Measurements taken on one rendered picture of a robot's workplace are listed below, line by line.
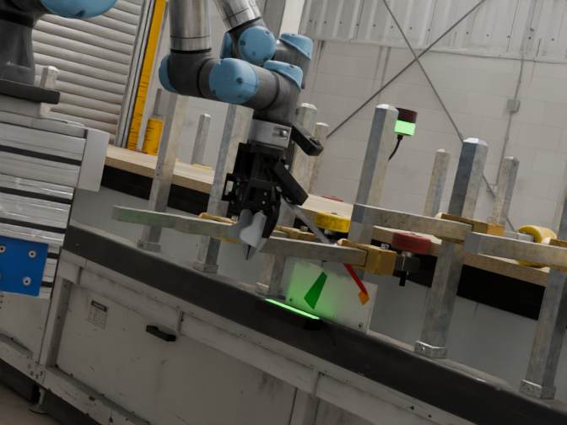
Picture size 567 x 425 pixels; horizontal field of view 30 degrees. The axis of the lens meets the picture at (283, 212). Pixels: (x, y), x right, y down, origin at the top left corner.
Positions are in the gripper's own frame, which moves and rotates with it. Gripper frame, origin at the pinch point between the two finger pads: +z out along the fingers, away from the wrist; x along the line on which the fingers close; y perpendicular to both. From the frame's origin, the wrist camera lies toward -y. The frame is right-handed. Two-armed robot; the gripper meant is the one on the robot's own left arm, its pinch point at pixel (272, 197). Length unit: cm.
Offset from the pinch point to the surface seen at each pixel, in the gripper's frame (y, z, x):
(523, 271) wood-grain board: -56, 3, -4
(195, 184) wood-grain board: 50, 3, -43
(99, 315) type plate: 92, 52, -67
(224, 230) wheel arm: 3.1, 8.4, 11.7
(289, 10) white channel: 93, -63, -143
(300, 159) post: -0.2, -9.3, -8.3
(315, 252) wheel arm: -21.7, 7.6, 16.9
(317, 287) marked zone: -15.0, 16.2, -0.4
